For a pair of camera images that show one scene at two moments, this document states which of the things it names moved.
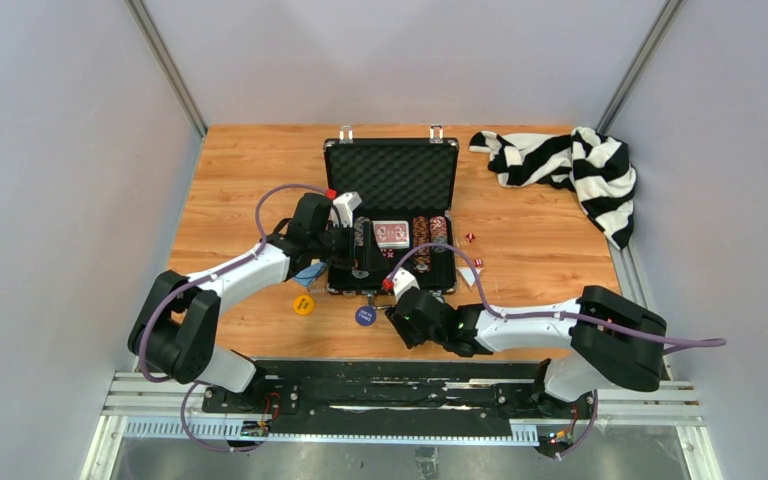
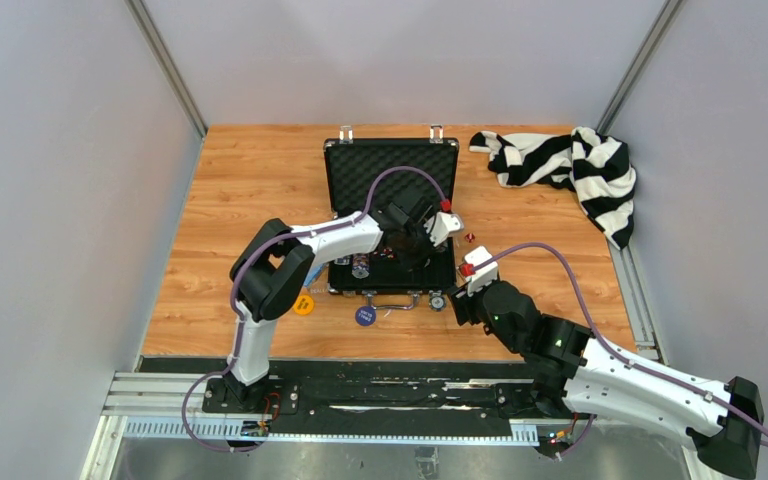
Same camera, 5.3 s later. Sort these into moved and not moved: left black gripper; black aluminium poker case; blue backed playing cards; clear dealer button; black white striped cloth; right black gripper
Moved: left black gripper; right black gripper
Not moved: black white striped cloth; black aluminium poker case; blue backed playing cards; clear dealer button
